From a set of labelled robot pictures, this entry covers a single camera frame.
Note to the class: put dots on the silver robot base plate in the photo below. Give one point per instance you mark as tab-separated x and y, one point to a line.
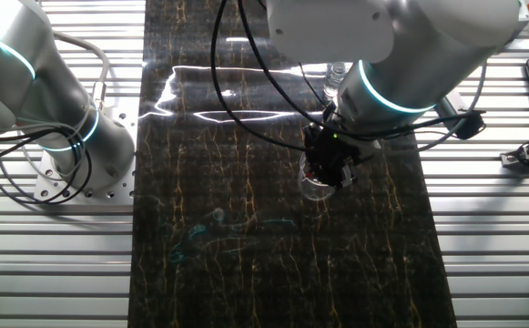
123	187

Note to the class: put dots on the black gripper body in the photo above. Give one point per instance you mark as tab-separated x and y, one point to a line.
330	146

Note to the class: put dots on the black gold veined marble mat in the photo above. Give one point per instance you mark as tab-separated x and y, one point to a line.
246	250

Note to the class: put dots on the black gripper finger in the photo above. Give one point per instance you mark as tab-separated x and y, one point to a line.
339	173
318	168

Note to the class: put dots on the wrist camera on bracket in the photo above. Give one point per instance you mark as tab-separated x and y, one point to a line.
471	125

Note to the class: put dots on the small clear glass bottle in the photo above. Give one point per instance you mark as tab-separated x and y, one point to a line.
334	77

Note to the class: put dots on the clear glass beaker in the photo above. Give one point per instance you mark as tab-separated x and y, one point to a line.
316	192

